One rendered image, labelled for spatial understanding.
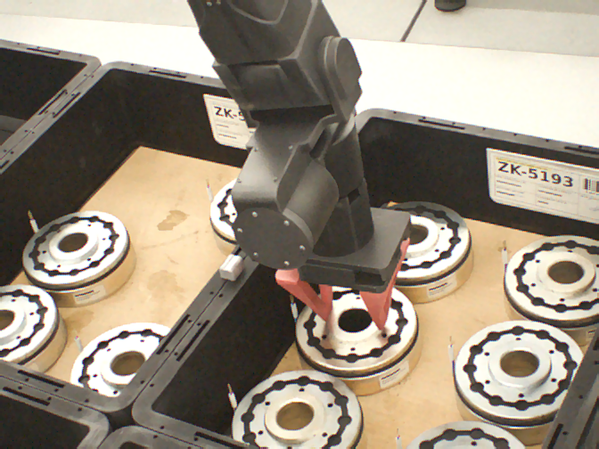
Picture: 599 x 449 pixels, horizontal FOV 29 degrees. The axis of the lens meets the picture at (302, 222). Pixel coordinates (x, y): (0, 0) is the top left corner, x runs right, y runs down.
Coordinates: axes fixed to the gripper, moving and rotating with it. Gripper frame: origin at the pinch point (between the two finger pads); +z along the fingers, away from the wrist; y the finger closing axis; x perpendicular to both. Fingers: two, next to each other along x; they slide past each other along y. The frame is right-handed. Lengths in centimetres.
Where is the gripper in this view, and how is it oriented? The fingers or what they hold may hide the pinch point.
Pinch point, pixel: (354, 314)
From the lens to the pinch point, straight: 96.9
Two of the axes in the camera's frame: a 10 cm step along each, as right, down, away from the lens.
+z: 1.7, 7.4, 6.5
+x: 3.6, -6.6, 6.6
